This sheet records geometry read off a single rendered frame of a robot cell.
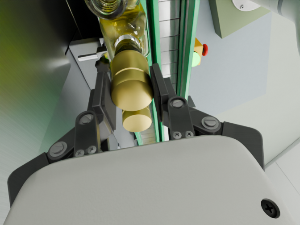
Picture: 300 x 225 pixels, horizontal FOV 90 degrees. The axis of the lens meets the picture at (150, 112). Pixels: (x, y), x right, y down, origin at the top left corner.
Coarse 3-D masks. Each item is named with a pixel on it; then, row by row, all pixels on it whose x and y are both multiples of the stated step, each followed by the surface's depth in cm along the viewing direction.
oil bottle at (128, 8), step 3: (129, 0) 15; (132, 0) 15; (135, 0) 15; (138, 0) 16; (129, 3) 15; (132, 3) 15; (135, 3) 15; (138, 3) 16; (129, 6) 15; (132, 6) 15; (135, 6) 16; (126, 9) 15; (129, 9) 16; (132, 9) 16
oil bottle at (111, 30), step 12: (132, 12) 17; (144, 12) 18; (108, 24) 16; (120, 24) 16; (132, 24) 16; (144, 24) 17; (108, 36) 17; (120, 36) 16; (144, 36) 17; (108, 48) 18; (144, 48) 18
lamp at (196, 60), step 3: (195, 51) 48; (195, 54) 47; (198, 54) 48; (195, 57) 47; (198, 57) 47; (192, 60) 47; (195, 60) 47; (198, 60) 48; (192, 63) 48; (195, 63) 48; (192, 66) 49
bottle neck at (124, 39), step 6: (126, 36) 16; (132, 36) 16; (120, 42) 16; (126, 42) 15; (132, 42) 15; (138, 42) 17; (120, 48) 15; (126, 48) 14; (132, 48) 15; (138, 48) 15; (114, 54) 16
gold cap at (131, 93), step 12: (120, 60) 13; (132, 60) 12; (144, 60) 14; (120, 72) 11; (132, 72) 11; (144, 72) 12; (120, 84) 11; (132, 84) 11; (144, 84) 11; (120, 96) 12; (132, 96) 12; (144, 96) 12; (132, 108) 13
